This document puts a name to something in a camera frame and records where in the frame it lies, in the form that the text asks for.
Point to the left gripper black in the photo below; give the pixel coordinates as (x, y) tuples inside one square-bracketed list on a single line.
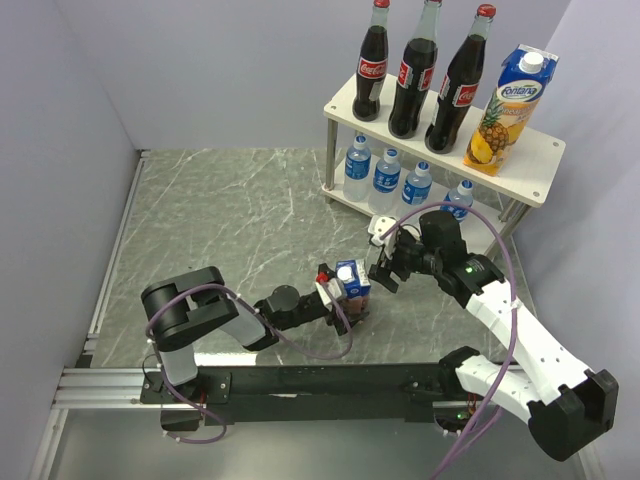
[(333, 319)]

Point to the aluminium rail frame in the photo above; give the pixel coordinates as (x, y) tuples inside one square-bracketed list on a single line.
[(87, 387)]

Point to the water bottle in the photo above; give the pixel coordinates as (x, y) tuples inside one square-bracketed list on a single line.
[(385, 181), (459, 198), (357, 166), (416, 188)]

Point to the cola bottle shelved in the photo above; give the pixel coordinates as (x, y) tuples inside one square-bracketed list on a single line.
[(372, 64), (415, 73), (460, 84)]

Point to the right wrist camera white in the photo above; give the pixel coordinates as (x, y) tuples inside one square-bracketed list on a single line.
[(383, 233)]

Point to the dark juice carton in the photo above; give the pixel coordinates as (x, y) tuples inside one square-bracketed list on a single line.
[(353, 275)]

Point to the wooden two-tier shelf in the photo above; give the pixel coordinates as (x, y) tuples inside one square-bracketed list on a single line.
[(525, 179)]

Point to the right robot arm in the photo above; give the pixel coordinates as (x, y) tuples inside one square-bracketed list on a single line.
[(564, 403)]

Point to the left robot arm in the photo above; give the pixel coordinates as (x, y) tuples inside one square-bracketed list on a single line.
[(185, 308)]

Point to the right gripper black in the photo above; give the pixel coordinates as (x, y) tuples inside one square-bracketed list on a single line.
[(382, 274)]

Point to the black base beam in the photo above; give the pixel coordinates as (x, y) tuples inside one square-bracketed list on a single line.
[(410, 392)]

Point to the blue juice carton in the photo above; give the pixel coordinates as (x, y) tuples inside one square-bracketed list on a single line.
[(525, 74)]

